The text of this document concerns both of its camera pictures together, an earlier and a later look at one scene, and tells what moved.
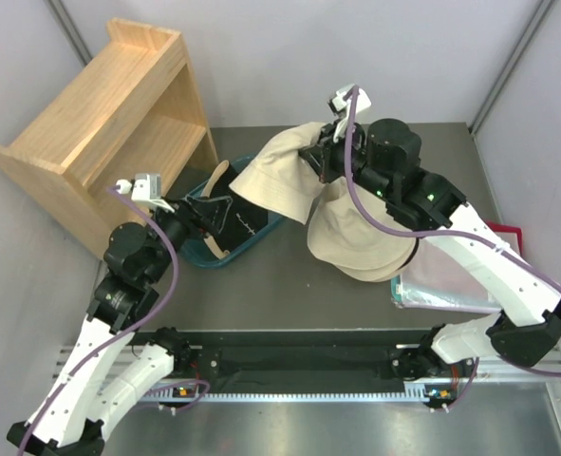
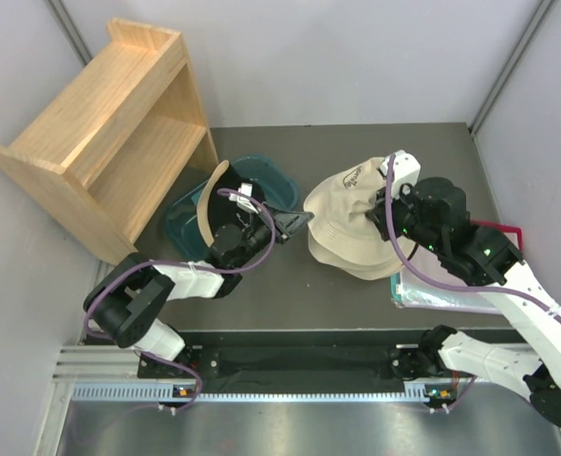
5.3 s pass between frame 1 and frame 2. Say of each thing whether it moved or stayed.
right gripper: moved
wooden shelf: stayed
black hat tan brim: stayed
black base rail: stayed
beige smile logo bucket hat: moved
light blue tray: stayed
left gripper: moved
